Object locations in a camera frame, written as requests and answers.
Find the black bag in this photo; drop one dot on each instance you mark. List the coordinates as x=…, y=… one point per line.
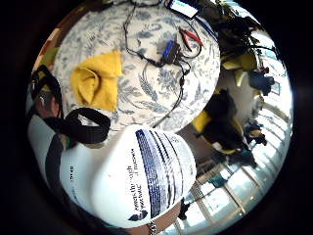
x=260, y=82

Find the blue floral tablecloth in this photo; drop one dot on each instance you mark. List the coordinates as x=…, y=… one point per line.
x=146, y=88

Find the white bottle with blue label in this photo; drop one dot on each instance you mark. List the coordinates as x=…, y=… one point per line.
x=114, y=182

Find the black box with blue label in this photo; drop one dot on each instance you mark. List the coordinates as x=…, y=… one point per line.
x=170, y=51

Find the black chair with yellow cushion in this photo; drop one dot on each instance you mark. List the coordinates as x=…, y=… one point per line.
x=221, y=127

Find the yellow cloth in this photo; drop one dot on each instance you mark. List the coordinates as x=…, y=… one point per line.
x=98, y=81

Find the phone with lit screen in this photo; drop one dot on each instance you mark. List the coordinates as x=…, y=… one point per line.
x=183, y=8

